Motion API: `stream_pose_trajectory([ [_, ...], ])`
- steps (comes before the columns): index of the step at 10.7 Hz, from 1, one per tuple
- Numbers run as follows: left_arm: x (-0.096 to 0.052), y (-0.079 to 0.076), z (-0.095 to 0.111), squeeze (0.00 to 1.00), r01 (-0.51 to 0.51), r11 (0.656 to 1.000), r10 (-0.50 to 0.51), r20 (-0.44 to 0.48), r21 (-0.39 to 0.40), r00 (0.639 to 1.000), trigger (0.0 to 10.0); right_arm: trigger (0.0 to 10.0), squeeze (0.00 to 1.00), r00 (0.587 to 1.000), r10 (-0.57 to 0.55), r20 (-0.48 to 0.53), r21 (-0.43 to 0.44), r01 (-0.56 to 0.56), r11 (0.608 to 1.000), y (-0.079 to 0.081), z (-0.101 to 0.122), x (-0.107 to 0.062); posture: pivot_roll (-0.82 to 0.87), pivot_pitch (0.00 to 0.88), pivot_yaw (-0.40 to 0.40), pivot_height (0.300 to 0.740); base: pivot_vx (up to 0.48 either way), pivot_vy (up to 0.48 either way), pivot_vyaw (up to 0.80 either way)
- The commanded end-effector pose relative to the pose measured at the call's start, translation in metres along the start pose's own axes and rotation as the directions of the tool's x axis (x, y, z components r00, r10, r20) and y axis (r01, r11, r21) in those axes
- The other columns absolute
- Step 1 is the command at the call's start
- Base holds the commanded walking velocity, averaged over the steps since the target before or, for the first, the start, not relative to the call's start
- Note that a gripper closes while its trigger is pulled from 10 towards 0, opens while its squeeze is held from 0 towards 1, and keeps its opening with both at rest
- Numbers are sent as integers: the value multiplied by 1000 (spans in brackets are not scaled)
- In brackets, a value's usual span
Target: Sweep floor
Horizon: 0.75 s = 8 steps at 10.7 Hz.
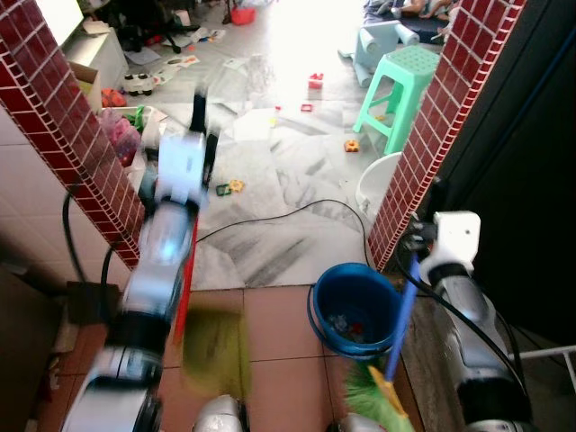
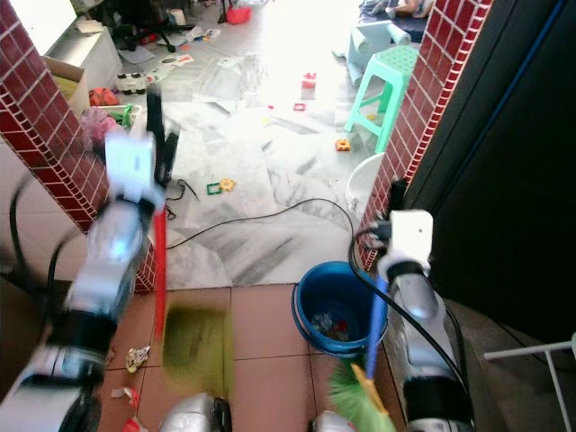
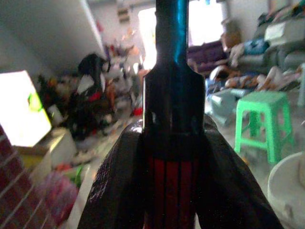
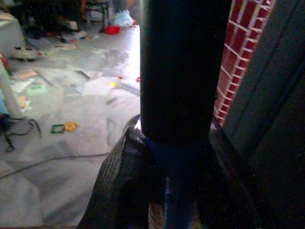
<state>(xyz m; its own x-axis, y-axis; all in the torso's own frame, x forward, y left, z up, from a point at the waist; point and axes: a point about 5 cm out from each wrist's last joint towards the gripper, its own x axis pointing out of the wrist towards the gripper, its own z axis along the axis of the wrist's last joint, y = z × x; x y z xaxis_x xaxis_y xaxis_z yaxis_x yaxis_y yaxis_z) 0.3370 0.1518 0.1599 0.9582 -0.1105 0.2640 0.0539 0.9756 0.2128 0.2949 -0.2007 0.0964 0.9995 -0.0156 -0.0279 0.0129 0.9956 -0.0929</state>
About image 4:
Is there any black strap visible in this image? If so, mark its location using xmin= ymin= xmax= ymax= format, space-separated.
xmin=4 ymin=118 xmax=43 ymax=152

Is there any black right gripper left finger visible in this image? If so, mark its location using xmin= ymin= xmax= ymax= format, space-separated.
xmin=76 ymin=114 xmax=160 ymax=229

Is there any green square toy frame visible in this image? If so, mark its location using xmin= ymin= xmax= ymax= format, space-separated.
xmin=51 ymin=123 xmax=66 ymax=134

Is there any white table leg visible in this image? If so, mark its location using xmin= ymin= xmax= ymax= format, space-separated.
xmin=0 ymin=57 xmax=25 ymax=120

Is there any black and blue broom handle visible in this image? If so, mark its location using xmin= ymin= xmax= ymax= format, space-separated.
xmin=139 ymin=0 xmax=234 ymax=229

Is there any dark grey door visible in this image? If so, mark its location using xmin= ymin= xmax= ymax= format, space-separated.
xmin=223 ymin=0 xmax=305 ymax=229

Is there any long black floor cable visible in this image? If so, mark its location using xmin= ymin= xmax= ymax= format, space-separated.
xmin=0 ymin=151 xmax=112 ymax=180

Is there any red plastic bowl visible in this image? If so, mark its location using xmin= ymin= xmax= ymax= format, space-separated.
xmin=103 ymin=25 xmax=121 ymax=35

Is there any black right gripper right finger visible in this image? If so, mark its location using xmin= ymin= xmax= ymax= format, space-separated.
xmin=190 ymin=116 xmax=264 ymax=229

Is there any yellow round toy piece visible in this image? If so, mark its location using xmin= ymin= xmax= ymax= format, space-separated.
xmin=63 ymin=121 xmax=79 ymax=132

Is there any pale blue plastic bag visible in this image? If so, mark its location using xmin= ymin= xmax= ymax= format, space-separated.
xmin=112 ymin=9 xmax=135 ymax=28

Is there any beige paper sheet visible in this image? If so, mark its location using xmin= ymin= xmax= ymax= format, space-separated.
xmin=11 ymin=69 xmax=38 ymax=81

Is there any dark wooden chair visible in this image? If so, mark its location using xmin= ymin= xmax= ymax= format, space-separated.
xmin=81 ymin=0 xmax=111 ymax=27

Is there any green paper sheet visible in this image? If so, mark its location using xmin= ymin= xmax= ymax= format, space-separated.
xmin=25 ymin=82 xmax=49 ymax=96

